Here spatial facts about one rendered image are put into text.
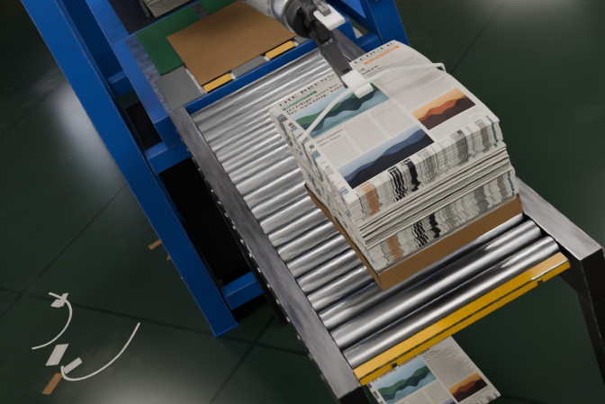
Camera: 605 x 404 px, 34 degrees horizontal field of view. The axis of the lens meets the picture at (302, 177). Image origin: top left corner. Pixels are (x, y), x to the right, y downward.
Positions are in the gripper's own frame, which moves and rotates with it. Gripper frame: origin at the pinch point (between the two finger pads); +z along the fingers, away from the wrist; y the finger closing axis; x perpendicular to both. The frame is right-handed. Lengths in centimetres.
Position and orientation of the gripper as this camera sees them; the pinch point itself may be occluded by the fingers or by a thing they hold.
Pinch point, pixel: (348, 55)
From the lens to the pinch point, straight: 169.5
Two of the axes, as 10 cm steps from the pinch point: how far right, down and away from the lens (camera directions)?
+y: 3.6, 7.2, 6.0
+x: -8.6, 5.0, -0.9
